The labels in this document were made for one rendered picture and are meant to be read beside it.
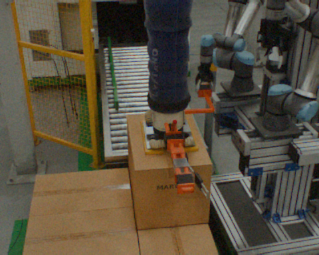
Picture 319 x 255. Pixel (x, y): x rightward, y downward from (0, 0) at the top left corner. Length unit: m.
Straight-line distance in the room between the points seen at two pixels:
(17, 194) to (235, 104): 1.90
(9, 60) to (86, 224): 1.46
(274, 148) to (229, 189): 0.92
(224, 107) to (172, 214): 0.81
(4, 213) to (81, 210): 1.09
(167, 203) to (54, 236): 0.63
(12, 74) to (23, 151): 0.67
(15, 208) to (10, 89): 0.91
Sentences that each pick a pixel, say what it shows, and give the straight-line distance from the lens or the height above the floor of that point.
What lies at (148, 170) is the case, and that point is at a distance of 2.30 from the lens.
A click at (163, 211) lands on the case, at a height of 0.66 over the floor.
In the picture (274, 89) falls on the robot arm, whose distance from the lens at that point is 2.42.
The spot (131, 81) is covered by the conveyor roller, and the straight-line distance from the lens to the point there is 4.20.
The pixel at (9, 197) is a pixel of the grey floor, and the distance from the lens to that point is 3.81.
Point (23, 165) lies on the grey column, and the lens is 3.94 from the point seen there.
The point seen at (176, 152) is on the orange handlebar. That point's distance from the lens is 2.16.
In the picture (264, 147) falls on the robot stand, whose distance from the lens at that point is 2.52.
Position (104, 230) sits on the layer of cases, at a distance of 2.56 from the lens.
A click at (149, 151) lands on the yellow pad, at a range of 2.39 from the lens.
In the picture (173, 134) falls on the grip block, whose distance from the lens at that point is 2.29.
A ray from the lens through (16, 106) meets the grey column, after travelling 3.66.
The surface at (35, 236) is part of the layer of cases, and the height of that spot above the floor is 0.54.
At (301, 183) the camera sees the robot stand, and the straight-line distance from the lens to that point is 3.08.
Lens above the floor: 2.28
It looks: 30 degrees down
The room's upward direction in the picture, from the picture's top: straight up
